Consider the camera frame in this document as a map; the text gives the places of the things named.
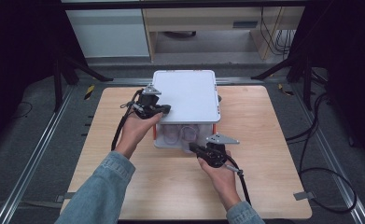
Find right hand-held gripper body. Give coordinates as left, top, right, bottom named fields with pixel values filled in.
left=202, top=133, right=241, bottom=169

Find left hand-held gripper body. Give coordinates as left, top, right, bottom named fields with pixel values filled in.
left=130, top=83, right=162, bottom=120

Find purple sandal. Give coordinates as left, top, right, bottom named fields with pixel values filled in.
left=163, top=124, right=180, bottom=146
left=179, top=124, right=201, bottom=153

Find white lidded storage box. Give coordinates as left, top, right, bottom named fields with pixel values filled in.
left=146, top=69, right=222, bottom=154

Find person's right hand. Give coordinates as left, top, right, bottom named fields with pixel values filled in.
left=196, top=150, right=242, bottom=212

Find person's left hand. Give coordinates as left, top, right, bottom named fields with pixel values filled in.
left=114, top=111, right=164, bottom=161

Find yellow black tape strip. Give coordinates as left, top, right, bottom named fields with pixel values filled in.
left=277, top=83, right=295, bottom=96
left=83, top=84, right=96, bottom=101

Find white cabinet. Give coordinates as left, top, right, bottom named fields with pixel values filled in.
left=65, top=8, right=150, bottom=59

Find black metal stand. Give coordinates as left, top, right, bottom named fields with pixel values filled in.
left=53, top=55, right=114, bottom=113
left=250, top=55, right=316, bottom=112

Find wooden desk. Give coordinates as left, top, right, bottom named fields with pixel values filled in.
left=142, top=7, right=305, bottom=62

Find grey tape piece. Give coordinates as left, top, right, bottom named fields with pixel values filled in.
left=55, top=191, right=79, bottom=203
left=293, top=190, right=317, bottom=202

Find left hand-held gripper cable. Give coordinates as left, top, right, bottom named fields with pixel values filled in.
left=110, top=89, right=145, bottom=152

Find hand-held gripper cable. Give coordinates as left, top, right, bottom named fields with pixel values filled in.
left=110, top=89, right=145, bottom=152
left=225, top=155, right=253, bottom=207

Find right hand-held gripper cable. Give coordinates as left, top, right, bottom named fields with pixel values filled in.
left=225, top=155, right=253, bottom=207

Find thin black floor cable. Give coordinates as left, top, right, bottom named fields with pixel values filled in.
left=7, top=101, right=34, bottom=121

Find aluminium floor rail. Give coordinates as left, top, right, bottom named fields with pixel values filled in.
left=0, top=85, right=76, bottom=224
left=290, top=85, right=365, bottom=224

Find black hanging cables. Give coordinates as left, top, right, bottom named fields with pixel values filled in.
left=260, top=7, right=297, bottom=58

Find thick black floor cable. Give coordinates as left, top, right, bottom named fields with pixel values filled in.
left=285, top=92, right=358, bottom=215

